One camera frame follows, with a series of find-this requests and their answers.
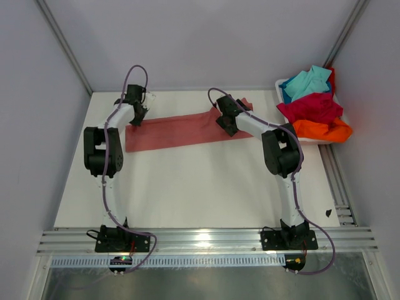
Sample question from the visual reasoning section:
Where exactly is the red t shirt in bin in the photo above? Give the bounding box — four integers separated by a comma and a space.
327, 67, 336, 95

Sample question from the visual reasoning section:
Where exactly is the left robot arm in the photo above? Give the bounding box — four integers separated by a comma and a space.
83, 84, 153, 253

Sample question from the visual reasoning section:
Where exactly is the corner aluminium post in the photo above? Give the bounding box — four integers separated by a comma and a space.
323, 0, 371, 68
34, 0, 94, 96

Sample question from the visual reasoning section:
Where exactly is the aluminium rail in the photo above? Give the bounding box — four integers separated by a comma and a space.
36, 226, 378, 256
318, 144, 358, 227

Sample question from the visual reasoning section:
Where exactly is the right black controller board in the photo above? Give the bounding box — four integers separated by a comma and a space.
284, 254, 306, 272

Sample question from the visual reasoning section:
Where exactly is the left black controller board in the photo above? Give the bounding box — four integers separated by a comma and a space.
108, 256, 133, 274

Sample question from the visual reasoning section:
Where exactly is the right side aluminium rail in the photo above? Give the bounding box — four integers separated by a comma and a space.
318, 144, 358, 227

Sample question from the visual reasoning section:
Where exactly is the white plastic bin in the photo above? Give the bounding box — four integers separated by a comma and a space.
275, 79, 342, 146

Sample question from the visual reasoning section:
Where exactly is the slotted grey cable duct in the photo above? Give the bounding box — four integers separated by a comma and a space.
49, 253, 284, 269

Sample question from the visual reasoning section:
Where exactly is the salmon pink t shirt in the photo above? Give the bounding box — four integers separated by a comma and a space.
125, 107, 251, 153

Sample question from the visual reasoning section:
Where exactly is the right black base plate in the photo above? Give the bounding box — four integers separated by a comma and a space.
260, 226, 319, 251

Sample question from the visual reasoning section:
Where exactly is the aluminium front rail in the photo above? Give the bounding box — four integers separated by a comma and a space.
36, 226, 378, 256

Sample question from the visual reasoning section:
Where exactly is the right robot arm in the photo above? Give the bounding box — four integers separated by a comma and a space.
214, 96, 309, 249

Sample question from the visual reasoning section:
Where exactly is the black controller board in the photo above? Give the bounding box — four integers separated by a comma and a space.
284, 254, 306, 272
108, 256, 133, 274

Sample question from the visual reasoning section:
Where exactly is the crimson red t shirt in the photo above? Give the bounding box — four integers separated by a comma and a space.
277, 92, 343, 124

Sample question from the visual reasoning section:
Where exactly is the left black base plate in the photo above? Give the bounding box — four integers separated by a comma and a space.
94, 231, 150, 253

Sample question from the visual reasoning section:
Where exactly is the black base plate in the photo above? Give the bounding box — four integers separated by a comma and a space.
260, 226, 319, 251
94, 231, 150, 253

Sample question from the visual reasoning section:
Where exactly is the right corner aluminium post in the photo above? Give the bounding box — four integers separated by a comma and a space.
323, 0, 371, 68

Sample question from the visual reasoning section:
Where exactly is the teal t shirt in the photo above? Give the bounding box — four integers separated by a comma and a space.
279, 65, 331, 104

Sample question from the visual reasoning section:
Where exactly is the orange t shirt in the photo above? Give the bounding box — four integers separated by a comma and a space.
293, 118, 353, 143

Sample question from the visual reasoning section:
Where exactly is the left corner aluminium post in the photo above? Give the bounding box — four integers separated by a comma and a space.
34, 0, 94, 96

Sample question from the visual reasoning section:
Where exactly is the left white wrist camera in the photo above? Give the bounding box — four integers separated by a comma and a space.
142, 92, 156, 110

